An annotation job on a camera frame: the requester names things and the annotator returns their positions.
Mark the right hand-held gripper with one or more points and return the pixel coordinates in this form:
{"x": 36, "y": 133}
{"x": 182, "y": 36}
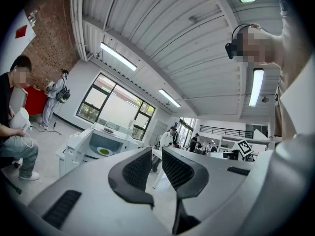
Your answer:
{"x": 244, "y": 149}

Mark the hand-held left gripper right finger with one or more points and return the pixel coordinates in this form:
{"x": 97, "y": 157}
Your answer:
{"x": 179, "y": 173}

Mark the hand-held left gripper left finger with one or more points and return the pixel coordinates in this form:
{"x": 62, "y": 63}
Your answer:
{"x": 137, "y": 173}

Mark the white plate of green beans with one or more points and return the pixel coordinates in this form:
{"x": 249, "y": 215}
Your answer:
{"x": 104, "y": 152}

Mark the white work table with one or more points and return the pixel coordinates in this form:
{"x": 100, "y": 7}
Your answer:
{"x": 73, "y": 151}

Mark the black metal railing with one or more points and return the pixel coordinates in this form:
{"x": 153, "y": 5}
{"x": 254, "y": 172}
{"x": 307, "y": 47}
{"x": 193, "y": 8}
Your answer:
{"x": 226, "y": 131}

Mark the black framed window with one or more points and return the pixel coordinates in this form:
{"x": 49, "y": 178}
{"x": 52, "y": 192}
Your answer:
{"x": 115, "y": 107}

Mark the person's head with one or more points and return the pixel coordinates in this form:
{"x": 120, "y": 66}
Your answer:
{"x": 261, "y": 45}

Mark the black backpack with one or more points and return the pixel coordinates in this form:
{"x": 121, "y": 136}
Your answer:
{"x": 63, "y": 95}

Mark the person's beige shirt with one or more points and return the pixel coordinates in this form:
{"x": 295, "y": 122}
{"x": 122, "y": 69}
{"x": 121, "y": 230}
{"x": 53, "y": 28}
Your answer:
{"x": 292, "y": 45}

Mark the white kettle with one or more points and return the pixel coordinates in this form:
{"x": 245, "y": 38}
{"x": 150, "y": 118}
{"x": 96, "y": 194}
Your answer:
{"x": 19, "y": 120}

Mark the black head-mounted camera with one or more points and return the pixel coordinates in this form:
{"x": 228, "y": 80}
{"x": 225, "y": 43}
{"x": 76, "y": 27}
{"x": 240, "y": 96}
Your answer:
{"x": 230, "y": 49}

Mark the red wall sign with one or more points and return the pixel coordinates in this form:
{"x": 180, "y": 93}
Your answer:
{"x": 21, "y": 31}

